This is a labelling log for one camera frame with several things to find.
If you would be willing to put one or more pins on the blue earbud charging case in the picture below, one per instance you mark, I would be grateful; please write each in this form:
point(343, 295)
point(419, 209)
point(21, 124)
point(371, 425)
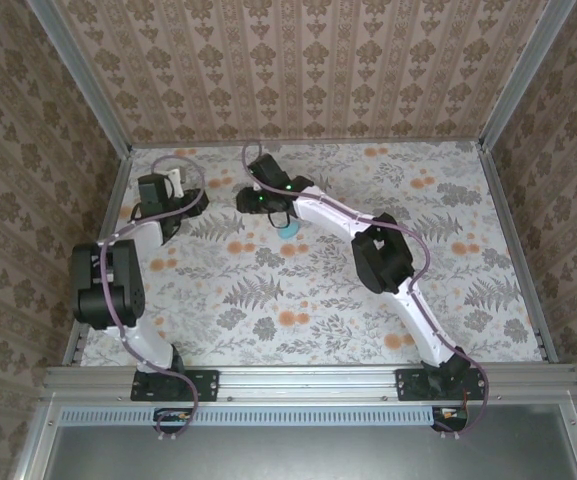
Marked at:
point(288, 232)

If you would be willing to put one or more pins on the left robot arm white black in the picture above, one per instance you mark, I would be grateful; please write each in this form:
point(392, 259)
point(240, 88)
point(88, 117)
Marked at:
point(118, 280)

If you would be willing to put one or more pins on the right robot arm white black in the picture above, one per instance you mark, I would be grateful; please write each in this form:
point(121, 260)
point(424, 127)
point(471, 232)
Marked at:
point(383, 250)

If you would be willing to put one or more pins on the floral patterned table mat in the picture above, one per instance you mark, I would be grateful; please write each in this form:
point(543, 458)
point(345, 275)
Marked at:
point(318, 300)

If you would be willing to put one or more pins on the small connector board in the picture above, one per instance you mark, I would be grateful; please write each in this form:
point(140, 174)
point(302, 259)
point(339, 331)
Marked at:
point(450, 414)
point(175, 415)

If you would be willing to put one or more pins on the grey metal sheet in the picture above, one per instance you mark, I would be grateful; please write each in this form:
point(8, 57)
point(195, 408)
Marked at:
point(318, 455)

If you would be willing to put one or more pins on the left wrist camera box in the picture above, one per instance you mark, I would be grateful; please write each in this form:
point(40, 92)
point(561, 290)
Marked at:
point(175, 180)

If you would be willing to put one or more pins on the aluminium side rail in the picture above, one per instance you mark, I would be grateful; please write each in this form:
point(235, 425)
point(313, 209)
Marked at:
point(510, 225)
point(117, 187)

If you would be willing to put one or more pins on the aluminium corner post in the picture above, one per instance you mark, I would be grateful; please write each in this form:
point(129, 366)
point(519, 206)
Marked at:
point(88, 80)
point(523, 75)

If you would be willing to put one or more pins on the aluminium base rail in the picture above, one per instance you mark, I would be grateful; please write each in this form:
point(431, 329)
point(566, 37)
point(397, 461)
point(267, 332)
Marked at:
point(308, 382)

